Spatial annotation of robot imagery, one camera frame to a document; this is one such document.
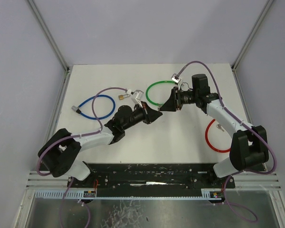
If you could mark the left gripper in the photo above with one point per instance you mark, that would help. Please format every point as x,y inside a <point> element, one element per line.
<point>150,114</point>

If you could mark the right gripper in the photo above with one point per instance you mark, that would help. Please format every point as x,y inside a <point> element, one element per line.
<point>174,102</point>

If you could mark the green cable lock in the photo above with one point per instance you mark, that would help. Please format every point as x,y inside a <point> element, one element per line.
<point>159,92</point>

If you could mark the brass padlock with key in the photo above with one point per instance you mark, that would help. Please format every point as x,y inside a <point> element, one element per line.
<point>124,96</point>

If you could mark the red lock key bunch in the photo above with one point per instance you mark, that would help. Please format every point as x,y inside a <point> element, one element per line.
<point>219,126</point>

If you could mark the red cable lock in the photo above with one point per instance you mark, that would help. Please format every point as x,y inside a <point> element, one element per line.
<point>215,139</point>

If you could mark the blue cable lock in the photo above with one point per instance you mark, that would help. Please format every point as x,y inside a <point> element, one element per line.
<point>104,107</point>

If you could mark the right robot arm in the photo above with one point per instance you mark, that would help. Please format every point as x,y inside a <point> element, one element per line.
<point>248,142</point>

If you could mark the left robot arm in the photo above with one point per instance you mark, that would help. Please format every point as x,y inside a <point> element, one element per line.
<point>59,154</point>

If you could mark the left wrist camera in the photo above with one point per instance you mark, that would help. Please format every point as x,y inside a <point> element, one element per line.
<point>136,97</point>

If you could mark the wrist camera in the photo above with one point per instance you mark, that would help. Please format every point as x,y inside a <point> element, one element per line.
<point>177,79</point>
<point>136,97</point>

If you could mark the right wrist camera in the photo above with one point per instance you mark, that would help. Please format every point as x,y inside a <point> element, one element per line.
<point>177,79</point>

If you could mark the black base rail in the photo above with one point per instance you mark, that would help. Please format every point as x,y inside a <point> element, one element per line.
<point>115,174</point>

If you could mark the left aluminium frame post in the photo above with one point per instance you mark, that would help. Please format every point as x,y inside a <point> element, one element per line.
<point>48,35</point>

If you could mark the aluminium frame post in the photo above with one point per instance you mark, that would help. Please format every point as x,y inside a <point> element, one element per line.
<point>257,25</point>
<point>48,35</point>

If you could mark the right aluminium frame post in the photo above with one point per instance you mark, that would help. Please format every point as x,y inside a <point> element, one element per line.
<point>257,25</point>

